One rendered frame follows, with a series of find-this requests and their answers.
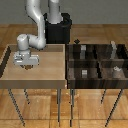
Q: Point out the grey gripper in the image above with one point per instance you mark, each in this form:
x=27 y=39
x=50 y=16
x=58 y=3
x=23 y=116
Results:
x=27 y=58

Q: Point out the brown loaf of bread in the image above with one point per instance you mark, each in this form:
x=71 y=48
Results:
x=28 y=67

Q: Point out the dark wooden compartment bin table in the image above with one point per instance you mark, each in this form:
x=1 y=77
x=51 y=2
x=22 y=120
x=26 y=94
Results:
x=93 y=81

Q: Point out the light wooden bin table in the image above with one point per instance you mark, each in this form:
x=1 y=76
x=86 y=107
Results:
x=46 y=68

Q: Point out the small dark diamond object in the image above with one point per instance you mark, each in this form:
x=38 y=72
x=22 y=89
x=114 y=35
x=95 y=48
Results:
x=77 y=41

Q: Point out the tall grey box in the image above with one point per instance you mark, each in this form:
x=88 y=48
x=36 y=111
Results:
x=83 y=52

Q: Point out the small grey cube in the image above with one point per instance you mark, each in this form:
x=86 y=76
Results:
x=84 y=73

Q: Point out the tall grey bottle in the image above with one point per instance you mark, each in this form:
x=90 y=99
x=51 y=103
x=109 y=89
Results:
x=114 y=49

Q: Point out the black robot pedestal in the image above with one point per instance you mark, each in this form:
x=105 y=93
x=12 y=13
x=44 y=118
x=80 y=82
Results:
x=58 y=30

